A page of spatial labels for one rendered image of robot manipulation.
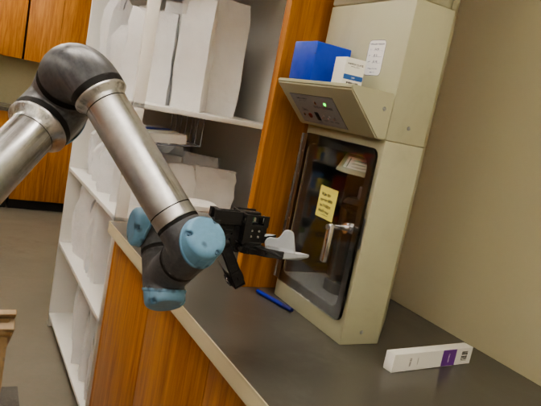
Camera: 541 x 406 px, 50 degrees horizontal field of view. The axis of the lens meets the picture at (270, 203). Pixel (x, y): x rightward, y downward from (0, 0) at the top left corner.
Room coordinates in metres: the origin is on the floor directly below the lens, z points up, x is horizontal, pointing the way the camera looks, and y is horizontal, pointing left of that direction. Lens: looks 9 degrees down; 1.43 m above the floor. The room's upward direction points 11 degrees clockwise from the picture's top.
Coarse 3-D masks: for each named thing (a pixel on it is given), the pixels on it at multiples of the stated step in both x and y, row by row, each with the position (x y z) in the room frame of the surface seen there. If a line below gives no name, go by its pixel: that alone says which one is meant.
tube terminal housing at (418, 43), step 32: (416, 0) 1.25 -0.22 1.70; (352, 32) 1.43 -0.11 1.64; (384, 32) 1.32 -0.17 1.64; (416, 32) 1.26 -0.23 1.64; (448, 32) 1.30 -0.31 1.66; (384, 64) 1.30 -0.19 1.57; (416, 64) 1.27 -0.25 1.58; (416, 96) 1.28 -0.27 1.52; (320, 128) 1.47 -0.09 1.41; (416, 128) 1.29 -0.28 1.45; (384, 160) 1.25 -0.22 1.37; (416, 160) 1.30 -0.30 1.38; (384, 192) 1.26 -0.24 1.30; (384, 224) 1.27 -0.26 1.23; (384, 256) 1.28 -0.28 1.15; (288, 288) 1.47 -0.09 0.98; (352, 288) 1.25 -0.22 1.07; (384, 288) 1.29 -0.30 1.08; (320, 320) 1.32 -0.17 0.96; (352, 320) 1.26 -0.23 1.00; (384, 320) 1.43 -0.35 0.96
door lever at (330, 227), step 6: (330, 228) 1.26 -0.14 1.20; (336, 228) 1.27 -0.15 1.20; (342, 228) 1.28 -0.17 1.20; (348, 228) 1.28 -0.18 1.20; (330, 234) 1.26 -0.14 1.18; (324, 240) 1.26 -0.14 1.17; (330, 240) 1.26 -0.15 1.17; (324, 246) 1.26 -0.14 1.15; (330, 246) 1.26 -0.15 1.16; (324, 252) 1.26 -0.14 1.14; (324, 258) 1.26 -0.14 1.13
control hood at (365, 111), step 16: (288, 80) 1.42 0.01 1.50; (304, 80) 1.36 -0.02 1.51; (288, 96) 1.47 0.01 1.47; (320, 96) 1.32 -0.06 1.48; (336, 96) 1.27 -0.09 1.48; (352, 96) 1.21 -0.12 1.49; (368, 96) 1.21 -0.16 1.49; (384, 96) 1.23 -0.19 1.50; (352, 112) 1.25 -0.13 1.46; (368, 112) 1.22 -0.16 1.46; (384, 112) 1.24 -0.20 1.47; (336, 128) 1.36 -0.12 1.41; (352, 128) 1.30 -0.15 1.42; (368, 128) 1.24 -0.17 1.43; (384, 128) 1.24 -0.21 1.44
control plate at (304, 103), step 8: (296, 96) 1.43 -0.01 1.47; (304, 96) 1.39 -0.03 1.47; (312, 96) 1.36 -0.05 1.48; (296, 104) 1.46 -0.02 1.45; (304, 104) 1.42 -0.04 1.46; (312, 104) 1.38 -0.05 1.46; (320, 104) 1.35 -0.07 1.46; (328, 104) 1.31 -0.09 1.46; (304, 112) 1.45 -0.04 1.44; (312, 112) 1.41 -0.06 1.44; (320, 112) 1.37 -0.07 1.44; (328, 112) 1.34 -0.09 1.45; (336, 112) 1.31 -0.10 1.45; (304, 120) 1.48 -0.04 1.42; (312, 120) 1.44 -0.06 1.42; (328, 120) 1.37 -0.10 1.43; (344, 128) 1.33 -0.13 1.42
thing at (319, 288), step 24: (312, 144) 1.47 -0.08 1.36; (336, 144) 1.38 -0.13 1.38; (312, 168) 1.45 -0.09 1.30; (336, 168) 1.36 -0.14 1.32; (360, 168) 1.28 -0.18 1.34; (312, 192) 1.43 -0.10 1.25; (360, 192) 1.27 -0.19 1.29; (312, 216) 1.41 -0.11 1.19; (336, 216) 1.33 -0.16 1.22; (360, 216) 1.25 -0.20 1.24; (312, 240) 1.39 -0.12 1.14; (336, 240) 1.31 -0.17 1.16; (288, 264) 1.47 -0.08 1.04; (312, 264) 1.37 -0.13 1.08; (336, 264) 1.29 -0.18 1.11; (312, 288) 1.36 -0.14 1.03; (336, 288) 1.28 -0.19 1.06; (336, 312) 1.26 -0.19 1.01
